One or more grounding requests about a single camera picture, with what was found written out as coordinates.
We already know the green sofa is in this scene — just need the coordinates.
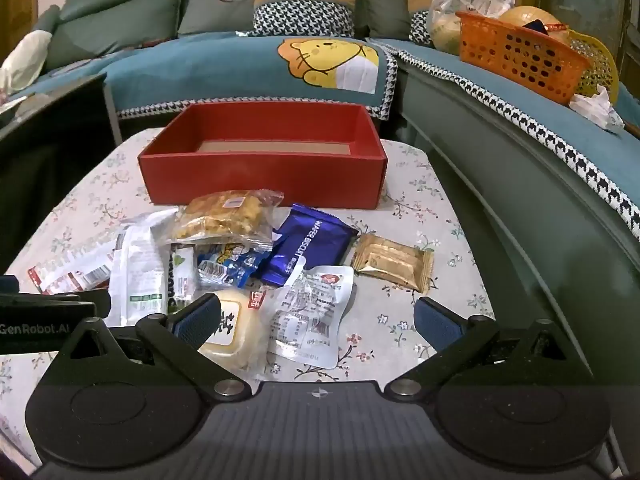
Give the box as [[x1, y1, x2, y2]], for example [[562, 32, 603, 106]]
[[0, 0, 640, 326]]

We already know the gold foil snack packet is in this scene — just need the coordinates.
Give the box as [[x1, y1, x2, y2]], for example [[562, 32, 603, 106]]
[[351, 233, 435, 295]]

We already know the yellow plastic basket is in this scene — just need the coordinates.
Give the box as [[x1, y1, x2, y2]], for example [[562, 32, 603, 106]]
[[567, 30, 621, 106]]

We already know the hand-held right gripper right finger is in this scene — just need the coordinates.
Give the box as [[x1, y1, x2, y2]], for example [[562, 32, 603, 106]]
[[384, 296, 595, 402]]

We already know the small brown houndstooth pillow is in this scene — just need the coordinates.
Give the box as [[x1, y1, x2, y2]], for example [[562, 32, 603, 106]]
[[406, 0, 451, 44]]

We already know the green white narrow packet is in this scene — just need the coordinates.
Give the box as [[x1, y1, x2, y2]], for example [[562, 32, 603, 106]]
[[167, 242, 201, 316]]

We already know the orange plastic basket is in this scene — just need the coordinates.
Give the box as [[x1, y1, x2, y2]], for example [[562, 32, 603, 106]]
[[455, 10, 593, 107]]

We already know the dark blue wafer packet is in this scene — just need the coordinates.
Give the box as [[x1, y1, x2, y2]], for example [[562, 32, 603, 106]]
[[255, 203, 360, 288]]

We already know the small blue white candy packet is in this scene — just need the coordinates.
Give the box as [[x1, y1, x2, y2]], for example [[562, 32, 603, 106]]
[[196, 242, 273, 288]]

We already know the teal houndstooth trim sofa cover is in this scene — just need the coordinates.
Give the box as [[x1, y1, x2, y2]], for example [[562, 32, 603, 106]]
[[367, 37, 640, 241]]

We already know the white plastic snack packet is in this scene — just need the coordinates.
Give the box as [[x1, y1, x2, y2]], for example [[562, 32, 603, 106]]
[[107, 210, 181, 331]]

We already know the teal lion print sofa cover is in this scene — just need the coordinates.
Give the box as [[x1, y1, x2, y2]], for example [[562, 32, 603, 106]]
[[10, 34, 401, 122]]

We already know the red cardboard box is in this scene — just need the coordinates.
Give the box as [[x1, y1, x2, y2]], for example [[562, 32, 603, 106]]
[[137, 101, 389, 210]]

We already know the cream cake packet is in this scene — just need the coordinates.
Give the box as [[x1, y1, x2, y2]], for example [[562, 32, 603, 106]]
[[197, 287, 271, 373]]

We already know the crumpled white tissue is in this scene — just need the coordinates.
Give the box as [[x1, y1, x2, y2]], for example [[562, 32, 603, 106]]
[[570, 85, 626, 134]]

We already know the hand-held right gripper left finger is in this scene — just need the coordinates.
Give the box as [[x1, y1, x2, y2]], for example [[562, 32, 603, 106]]
[[59, 294, 252, 403]]

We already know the yellow pomelo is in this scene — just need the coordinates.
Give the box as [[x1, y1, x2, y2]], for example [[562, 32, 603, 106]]
[[497, 6, 572, 47]]

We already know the white cloth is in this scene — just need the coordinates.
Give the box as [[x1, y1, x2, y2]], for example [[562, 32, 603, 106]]
[[0, 30, 54, 95]]

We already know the clear white packet red logo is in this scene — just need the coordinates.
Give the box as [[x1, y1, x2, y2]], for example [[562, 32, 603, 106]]
[[267, 265, 356, 368]]

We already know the red white snack packet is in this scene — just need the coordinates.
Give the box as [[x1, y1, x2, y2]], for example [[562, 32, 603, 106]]
[[27, 247, 118, 295]]

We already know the clear packet of brown pastry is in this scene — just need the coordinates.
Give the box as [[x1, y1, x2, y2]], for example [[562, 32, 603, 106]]
[[172, 189, 285, 252]]

